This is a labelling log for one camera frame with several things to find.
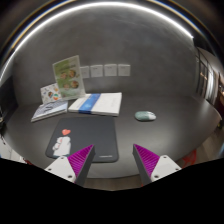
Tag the green and white computer mouse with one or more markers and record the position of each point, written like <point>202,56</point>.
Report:
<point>144,116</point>

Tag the dark framed glass door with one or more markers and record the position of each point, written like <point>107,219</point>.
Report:
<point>204,76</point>

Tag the white wall socket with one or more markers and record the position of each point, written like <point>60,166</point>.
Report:
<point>96,71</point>
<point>110,70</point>
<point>85,72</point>
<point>124,70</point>

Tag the white ceiling light strip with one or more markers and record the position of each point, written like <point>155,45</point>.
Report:
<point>113,4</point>

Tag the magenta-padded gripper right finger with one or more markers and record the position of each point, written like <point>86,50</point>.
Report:
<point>165,165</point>

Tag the dark grey printed mouse pad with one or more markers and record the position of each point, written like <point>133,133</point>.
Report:
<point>93,133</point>

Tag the green menu sign stand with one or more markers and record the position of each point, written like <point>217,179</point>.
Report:
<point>68,78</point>

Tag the grey striped booklet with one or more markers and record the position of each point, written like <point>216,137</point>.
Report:
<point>50,109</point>

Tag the white book with blue band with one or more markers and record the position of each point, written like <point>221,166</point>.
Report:
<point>103,104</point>

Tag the small colourful printed card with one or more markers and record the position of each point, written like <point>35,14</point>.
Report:
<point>48,93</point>

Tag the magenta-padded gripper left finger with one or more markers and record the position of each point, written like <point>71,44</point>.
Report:
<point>60,166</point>

